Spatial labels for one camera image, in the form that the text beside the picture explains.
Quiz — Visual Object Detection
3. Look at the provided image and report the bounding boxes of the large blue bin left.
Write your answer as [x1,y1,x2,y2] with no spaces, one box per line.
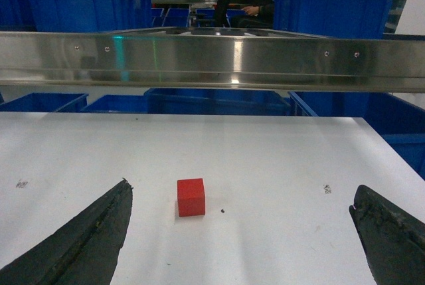
[29,0,152,33]

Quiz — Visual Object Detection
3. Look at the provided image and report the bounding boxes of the large blue bin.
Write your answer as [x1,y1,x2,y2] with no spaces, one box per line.
[29,0,152,33]
[273,0,393,39]

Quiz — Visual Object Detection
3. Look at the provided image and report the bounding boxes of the stainless steel shelf rail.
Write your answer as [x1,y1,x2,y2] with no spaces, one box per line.
[1,27,424,93]

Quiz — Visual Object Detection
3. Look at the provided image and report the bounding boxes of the blue bin under rail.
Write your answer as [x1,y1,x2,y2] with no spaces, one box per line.
[1,92,88,112]
[145,88,290,116]

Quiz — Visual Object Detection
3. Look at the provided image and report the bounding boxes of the blue bin under rail centre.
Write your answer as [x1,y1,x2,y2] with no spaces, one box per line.
[145,88,290,116]

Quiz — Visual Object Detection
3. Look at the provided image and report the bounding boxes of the blue bin lower right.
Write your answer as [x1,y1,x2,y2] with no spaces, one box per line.
[289,91,424,177]

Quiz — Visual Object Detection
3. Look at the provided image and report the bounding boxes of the red magnetic cube block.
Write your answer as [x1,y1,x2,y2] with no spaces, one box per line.
[177,178,206,217]

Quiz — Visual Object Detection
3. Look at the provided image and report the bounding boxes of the black office chair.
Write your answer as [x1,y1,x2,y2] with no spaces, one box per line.
[195,0,230,28]

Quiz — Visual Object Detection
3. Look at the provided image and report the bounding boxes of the blue bin under rail left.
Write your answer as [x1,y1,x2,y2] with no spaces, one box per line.
[1,92,88,112]

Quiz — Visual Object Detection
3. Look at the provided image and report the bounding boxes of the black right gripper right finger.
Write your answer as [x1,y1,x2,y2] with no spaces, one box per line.
[349,185,424,284]

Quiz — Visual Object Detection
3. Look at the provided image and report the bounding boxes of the large blue bin right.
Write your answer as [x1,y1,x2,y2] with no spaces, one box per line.
[273,0,393,39]

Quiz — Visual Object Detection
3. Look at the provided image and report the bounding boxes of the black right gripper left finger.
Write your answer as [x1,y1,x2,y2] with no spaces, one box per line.
[1,179,133,284]

